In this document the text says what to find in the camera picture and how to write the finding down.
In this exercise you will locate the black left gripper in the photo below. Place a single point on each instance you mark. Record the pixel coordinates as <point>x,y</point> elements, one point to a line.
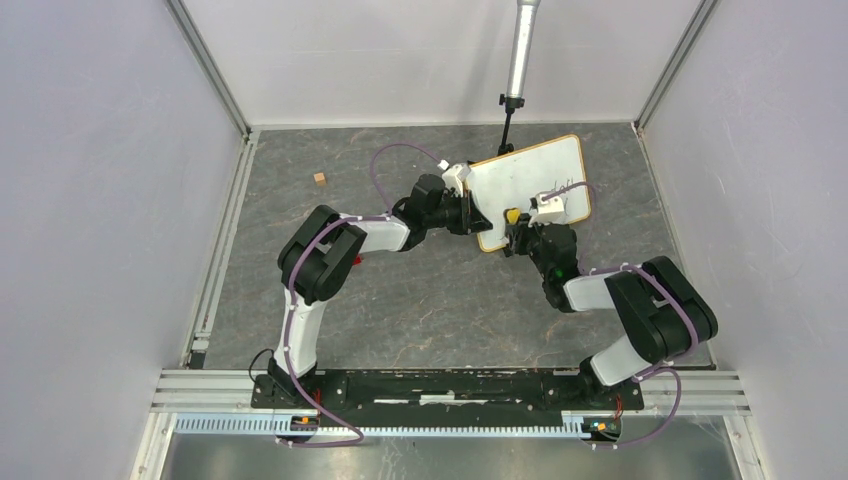
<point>467,214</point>

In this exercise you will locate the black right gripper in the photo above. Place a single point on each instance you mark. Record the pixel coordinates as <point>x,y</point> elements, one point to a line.
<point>518,232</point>

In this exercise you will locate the yellow whiteboard eraser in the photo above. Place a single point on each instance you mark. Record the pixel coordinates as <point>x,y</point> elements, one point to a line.
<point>512,216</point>

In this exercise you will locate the yellow framed whiteboard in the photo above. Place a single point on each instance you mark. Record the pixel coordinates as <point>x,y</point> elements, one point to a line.
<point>511,181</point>

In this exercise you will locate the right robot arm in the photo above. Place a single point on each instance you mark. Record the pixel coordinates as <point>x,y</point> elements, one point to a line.
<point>662,314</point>

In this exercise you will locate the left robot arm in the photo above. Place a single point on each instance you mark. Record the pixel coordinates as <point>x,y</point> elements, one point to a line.
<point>317,260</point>

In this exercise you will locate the small wooden block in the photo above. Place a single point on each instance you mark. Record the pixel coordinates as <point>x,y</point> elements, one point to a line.
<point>320,179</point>

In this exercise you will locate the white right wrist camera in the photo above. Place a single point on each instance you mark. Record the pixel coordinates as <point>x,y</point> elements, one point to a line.
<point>546,211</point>

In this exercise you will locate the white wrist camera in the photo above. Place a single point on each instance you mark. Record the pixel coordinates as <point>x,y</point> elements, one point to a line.
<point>546,211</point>
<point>454,177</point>

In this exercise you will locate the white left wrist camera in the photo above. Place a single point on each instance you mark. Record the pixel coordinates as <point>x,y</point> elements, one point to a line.
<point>454,177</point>

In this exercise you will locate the silver camera pole stand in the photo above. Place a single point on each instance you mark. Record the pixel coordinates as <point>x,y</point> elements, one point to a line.
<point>513,98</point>

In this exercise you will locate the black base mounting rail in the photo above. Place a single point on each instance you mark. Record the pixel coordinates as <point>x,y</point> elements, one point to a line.
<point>443,397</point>

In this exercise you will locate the slotted cable duct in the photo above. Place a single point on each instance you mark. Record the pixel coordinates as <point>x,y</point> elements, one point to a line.
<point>302,426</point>

